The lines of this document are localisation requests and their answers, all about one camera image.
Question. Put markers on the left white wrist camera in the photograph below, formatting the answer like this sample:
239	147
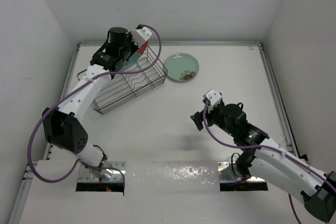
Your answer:
141	35

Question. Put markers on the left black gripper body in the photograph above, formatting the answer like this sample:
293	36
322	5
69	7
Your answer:
130	47

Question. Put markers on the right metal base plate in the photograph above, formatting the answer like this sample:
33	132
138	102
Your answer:
227	176

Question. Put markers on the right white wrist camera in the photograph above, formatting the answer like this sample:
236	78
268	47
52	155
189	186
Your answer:
212	99

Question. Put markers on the green flower plate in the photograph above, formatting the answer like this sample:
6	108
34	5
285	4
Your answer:
181	67

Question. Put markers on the red and teal plate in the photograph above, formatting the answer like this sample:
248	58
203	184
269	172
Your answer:
135	57

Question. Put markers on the wire dish rack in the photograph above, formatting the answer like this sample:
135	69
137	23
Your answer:
126	87

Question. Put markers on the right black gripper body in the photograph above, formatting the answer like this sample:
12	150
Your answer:
215	117

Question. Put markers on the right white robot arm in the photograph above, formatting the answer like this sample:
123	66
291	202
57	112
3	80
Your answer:
262	157

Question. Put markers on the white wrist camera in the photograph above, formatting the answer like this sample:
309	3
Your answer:
141	35
212	99

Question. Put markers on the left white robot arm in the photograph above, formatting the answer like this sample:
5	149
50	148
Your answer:
62	126

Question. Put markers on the metal base plate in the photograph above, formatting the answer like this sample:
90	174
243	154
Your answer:
227	176
109	172

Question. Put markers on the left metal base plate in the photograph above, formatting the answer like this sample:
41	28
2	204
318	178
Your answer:
109	172

